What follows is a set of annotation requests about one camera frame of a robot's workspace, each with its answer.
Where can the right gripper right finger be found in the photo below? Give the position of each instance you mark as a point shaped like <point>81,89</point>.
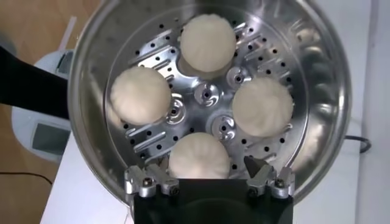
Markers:
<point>263,179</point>

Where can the white table leg bar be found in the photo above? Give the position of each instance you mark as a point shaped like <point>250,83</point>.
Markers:
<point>67,32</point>

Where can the stainless steel steamer basket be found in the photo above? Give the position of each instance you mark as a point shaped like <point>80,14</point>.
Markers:
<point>201,100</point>

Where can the black robot body link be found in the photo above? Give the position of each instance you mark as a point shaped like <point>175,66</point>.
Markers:
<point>30,88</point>

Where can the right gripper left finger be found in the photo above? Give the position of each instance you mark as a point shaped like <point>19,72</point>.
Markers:
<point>152,182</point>

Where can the white steamed baozi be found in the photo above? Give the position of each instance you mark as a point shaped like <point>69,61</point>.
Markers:
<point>199,156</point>
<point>262,106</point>
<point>140,95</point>
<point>208,42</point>

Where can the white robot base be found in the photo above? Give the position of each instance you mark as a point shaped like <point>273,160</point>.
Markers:
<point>24,128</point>

